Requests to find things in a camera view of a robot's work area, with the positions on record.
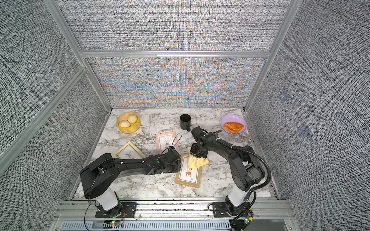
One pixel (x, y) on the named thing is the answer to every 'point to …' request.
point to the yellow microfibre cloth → (194, 161)
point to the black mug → (185, 121)
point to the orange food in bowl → (233, 127)
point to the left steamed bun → (124, 123)
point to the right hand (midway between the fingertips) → (193, 151)
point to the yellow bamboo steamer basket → (133, 128)
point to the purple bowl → (233, 117)
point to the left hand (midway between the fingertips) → (182, 167)
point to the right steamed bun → (132, 118)
